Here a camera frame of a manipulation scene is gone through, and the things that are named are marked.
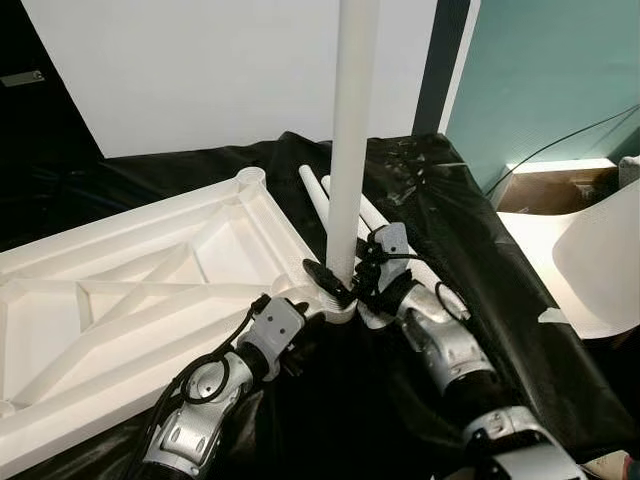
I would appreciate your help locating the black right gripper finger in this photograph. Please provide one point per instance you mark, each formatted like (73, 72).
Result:
(365, 262)
(328, 284)

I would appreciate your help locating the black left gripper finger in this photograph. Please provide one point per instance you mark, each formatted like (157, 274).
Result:
(312, 310)

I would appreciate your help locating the white plastic table top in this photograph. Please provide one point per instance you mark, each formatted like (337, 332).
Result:
(120, 300)

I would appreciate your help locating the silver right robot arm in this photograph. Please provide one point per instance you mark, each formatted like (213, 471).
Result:
(440, 345)

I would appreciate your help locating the person's white gloved hand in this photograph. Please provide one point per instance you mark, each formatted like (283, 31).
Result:
(610, 467)

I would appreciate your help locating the black plastic sheet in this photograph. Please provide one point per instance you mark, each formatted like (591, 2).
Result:
(520, 300)

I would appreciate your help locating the brown cardboard box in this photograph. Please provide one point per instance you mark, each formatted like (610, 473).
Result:
(550, 190)

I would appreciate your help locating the white plastic shell chair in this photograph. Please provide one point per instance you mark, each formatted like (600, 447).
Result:
(590, 260)

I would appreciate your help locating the large white board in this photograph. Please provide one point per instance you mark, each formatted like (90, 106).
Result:
(200, 70)

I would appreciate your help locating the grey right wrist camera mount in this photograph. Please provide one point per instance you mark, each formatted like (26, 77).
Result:
(392, 245)

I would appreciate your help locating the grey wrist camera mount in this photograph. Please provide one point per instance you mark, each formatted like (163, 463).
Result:
(275, 325)
(392, 245)

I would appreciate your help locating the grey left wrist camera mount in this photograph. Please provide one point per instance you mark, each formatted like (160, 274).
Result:
(275, 325)

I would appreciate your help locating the small grey wall plate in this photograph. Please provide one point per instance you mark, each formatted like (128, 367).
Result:
(20, 78)

